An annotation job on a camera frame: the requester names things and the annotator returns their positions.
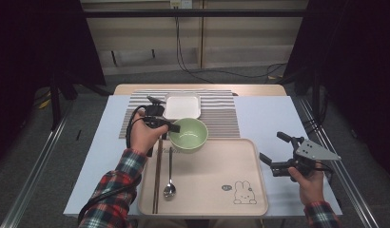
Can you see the wooden wall strip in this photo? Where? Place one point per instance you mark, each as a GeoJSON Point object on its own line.
{"type": "Point", "coordinates": [201, 34]}

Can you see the person's right hand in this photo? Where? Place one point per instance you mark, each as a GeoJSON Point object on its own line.
{"type": "Point", "coordinates": [310, 190]}

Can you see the black metal stand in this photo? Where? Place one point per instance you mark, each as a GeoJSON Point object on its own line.
{"type": "Point", "coordinates": [55, 101]}

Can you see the beige tray with rabbit print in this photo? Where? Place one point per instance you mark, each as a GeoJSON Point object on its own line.
{"type": "Point", "coordinates": [215, 171]}

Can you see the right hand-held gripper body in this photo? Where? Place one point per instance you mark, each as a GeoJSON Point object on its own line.
{"type": "Point", "coordinates": [313, 152]}

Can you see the black horizontal bar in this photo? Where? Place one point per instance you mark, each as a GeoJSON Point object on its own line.
{"type": "Point", "coordinates": [136, 13]}

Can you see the metal floor rail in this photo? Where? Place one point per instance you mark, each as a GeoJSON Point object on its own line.
{"type": "Point", "coordinates": [345, 164]}
{"type": "Point", "coordinates": [34, 177]}

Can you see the striped woven placemat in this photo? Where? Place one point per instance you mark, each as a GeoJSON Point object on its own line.
{"type": "Point", "coordinates": [221, 120]}

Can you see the person's left hand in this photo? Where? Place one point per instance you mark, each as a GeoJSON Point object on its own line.
{"type": "Point", "coordinates": [144, 136]}

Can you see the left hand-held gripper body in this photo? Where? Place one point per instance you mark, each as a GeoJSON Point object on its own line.
{"type": "Point", "coordinates": [155, 114]}

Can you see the white table cover sheet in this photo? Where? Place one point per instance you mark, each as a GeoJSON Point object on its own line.
{"type": "Point", "coordinates": [272, 120]}

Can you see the dark curtain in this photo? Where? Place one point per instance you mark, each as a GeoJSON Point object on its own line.
{"type": "Point", "coordinates": [31, 47]}
{"type": "Point", "coordinates": [358, 63]}

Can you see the white square plate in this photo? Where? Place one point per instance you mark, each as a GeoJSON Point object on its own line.
{"type": "Point", "coordinates": [183, 106]}

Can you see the green bowl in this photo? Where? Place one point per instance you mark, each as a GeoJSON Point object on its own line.
{"type": "Point", "coordinates": [190, 136]}

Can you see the metal spoon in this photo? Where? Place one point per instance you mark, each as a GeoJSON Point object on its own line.
{"type": "Point", "coordinates": [169, 190]}

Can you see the wooden table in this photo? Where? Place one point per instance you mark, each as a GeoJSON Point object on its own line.
{"type": "Point", "coordinates": [259, 90]}

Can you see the white wall socket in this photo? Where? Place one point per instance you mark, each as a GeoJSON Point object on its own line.
{"type": "Point", "coordinates": [181, 3]}

